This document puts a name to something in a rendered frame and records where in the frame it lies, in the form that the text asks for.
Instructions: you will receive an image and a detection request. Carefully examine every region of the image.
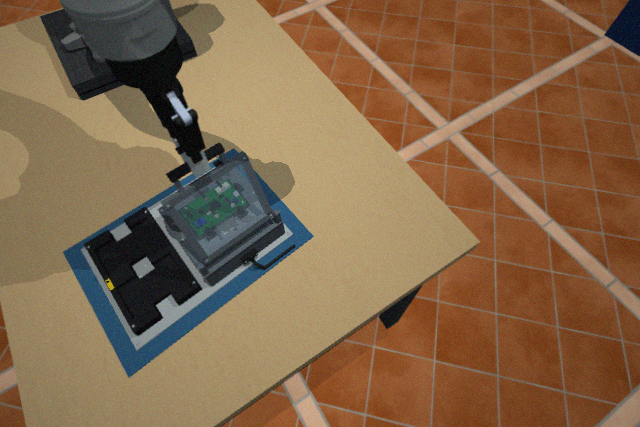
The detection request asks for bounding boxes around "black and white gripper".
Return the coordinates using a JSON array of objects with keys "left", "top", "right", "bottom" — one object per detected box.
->
[{"left": 105, "top": 37, "right": 211, "bottom": 178}]

